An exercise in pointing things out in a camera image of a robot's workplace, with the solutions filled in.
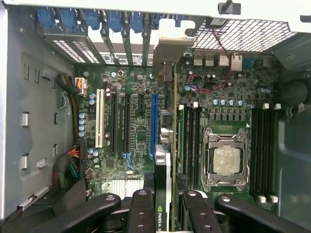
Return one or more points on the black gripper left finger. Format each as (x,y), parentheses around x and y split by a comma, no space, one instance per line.
(142,213)

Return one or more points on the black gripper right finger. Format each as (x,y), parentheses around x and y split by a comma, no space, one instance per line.
(201,218)

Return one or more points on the silver chipset heatsink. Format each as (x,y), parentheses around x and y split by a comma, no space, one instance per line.
(126,185)

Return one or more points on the CPU chip with paste residue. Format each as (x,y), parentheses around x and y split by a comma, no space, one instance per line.
(227,161)

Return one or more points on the metal CPU socket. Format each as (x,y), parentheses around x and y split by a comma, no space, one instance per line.
(209,155)

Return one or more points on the black RAM slot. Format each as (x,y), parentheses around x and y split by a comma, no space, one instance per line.
(261,150)
(267,150)
(273,150)
(198,116)
(254,150)
(192,145)
(186,145)

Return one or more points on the black plastic shroud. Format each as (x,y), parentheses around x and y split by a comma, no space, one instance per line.
(70,194)

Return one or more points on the green RAM stick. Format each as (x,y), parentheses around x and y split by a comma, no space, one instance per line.
(181,136)

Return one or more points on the green motherboard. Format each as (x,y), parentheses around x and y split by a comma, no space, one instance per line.
(136,126)

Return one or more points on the blue expansion slot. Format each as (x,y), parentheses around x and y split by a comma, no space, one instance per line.
(154,121)

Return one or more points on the long black expansion slot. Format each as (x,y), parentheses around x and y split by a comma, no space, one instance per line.
(127,121)
(114,121)

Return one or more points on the white PCI expansion slot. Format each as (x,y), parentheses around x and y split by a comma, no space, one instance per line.
(100,119)

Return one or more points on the short black expansion slot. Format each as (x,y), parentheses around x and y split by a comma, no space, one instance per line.
(141,102)

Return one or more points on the open black PC case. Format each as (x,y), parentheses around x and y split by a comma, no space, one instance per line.
(36,109)

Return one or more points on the metal slot cover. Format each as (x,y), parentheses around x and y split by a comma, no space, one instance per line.
(127,46)
(108,46)
(146,46)

